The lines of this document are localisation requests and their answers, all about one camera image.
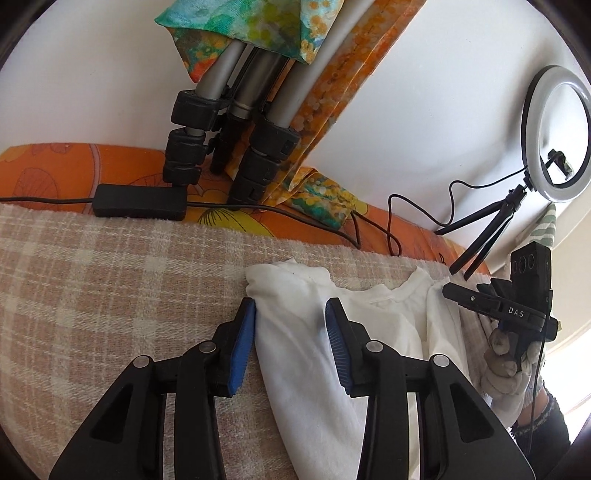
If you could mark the silver camera tripod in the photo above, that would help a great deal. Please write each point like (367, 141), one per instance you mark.
(272, 147)

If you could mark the person's right hand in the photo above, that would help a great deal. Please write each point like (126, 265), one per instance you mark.
(503, 383)

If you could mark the small black tripod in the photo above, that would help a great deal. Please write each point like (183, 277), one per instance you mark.
(480, 249)

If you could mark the white t-shirt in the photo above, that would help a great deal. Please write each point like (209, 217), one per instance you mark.
(295, 350)

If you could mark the black gooseneck phone holder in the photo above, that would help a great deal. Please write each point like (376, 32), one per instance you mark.
(561, 161)

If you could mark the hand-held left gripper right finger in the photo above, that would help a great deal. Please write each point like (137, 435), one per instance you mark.
(338, 346)

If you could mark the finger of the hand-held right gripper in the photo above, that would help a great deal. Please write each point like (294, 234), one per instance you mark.
(471, 300)

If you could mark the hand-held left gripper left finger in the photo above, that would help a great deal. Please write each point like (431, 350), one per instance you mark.
(242, 344)

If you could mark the beige checked blanket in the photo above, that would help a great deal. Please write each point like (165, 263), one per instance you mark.
(115, 286)

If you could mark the green striped white cover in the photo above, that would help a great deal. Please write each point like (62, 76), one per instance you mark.
(547, 226)

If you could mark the person's dark shorts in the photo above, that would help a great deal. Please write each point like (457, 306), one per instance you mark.
(545, 434)

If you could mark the colourful patterned scarf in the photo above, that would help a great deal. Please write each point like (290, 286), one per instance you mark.
(323, 87)

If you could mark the orange patterned bed sheet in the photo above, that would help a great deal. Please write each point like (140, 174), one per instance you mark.
(55, 170)

